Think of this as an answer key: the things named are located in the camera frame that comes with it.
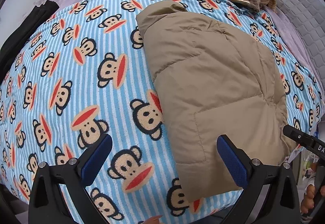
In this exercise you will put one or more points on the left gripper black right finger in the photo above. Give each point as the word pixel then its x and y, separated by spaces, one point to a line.
pixel 236 161

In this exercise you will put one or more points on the person left hand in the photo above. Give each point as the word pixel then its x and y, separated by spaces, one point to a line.
pixel 151 220

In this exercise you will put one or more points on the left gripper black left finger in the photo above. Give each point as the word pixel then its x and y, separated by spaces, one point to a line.
pixel 92 159

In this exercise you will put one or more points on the blue striped monkey blanket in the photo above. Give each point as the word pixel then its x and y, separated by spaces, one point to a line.
pixel 83 73

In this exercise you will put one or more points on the grey quilted headboard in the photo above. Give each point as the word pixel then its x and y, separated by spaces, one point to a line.
pixel 307 16

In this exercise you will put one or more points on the person right hand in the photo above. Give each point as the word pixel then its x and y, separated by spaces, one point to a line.
pixel 307 202

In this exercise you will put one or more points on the black folded garment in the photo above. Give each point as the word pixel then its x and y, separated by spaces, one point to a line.
pixel 16 41

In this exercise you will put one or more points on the beige puffer jacket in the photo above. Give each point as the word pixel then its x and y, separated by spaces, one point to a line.
pixel 212 79

